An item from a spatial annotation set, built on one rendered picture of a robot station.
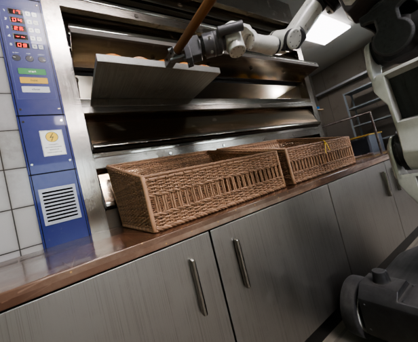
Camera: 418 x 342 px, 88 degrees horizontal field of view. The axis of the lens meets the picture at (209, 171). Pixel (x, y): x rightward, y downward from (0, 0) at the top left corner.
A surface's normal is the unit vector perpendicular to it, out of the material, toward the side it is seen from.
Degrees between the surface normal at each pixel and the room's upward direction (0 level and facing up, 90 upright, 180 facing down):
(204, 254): 90
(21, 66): 90
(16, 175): 90
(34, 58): 90
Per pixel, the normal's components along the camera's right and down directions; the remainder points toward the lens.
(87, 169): 0.51, -0.17
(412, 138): -0.84, 0.10
